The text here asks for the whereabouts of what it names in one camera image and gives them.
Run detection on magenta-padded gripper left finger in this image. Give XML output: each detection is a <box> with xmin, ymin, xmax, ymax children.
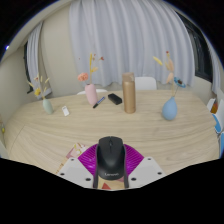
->
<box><xmin>55</xmin><ymin>143</ymin><xmax>99</xmax><ymax>190</ymax></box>

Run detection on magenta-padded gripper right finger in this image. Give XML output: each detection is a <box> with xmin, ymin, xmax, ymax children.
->
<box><xmin>123</xmin><ymin>143</ymin><xmax>167</xmax><ymax>190</ymax></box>

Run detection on black computer mouse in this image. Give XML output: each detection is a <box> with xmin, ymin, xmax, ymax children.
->
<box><xmin>94</xmin><ymin>135</ymin><xmax>128</xmax><ymax>183</ymax></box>

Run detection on small white flat block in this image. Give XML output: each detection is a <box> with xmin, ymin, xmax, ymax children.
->
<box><xmin>61</xmin><ymin>105</ymin><xmax>71</xmax><ymax>117</ymax></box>

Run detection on blue vase with dried flowers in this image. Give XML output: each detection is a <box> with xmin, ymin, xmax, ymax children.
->
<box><xmin>152</xmin><ymin>50</ymin><xmax>187</xmax><ymax>122</ymax></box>

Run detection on green vase with dried flowers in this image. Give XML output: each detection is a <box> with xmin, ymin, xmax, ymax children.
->
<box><xmin>27</xmin><ymin>73</ymin><xmax>55</xmax><ymax>116</ymax></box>

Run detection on dark marker pen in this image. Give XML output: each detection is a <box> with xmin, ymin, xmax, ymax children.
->
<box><xmin>92</xmin><ymin>96</ymin><xmax>106</xmax><ymax>109</ymax></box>

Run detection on gold metal drink bottle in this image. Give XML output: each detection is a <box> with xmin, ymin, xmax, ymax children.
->
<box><xmin>121</xmin><ymin>72</ymin><xmax>137</xmax><ymax>115</ymax></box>

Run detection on small black box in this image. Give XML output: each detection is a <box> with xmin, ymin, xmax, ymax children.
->
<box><xmin>107</xmin><ymin>93</ymin><xmax>123</xmax><ymax>106</ymax></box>

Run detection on pink vase with dried flowers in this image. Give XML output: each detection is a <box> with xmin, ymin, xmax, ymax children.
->
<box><xmin>77</xmin><ymin>52</ymin><xmax>105</xmax><ymax>107</ymax></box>

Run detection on plain white chair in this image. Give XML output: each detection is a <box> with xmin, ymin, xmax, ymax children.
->
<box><xmin>134</xmin><ymin>76</ymin><xmax>158</xmax><ymax>91</ymax></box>

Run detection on white chairs with blue seats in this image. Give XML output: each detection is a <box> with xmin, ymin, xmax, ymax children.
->
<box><xmin>206</xmin><ymin>96</ymin><xmax>224</xmax><ymax>158</ymax></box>

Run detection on narrow dark window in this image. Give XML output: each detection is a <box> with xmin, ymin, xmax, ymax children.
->
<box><xmin>23</xmin><ymin>41</ymin><xmax>34</xmax><ymax>94</ymax></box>

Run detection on large dark framed window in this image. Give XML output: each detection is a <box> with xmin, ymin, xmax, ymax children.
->
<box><xmin>176</xmin><ymin>13</ymin><xmax>214</xmax><ymax>83</ymax></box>

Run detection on wide white pleated curtain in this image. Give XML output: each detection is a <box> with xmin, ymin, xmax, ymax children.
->
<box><xmin>68</xmin><ymin>0</ymin><xmax>196</xmax><ymax>88</ymax></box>

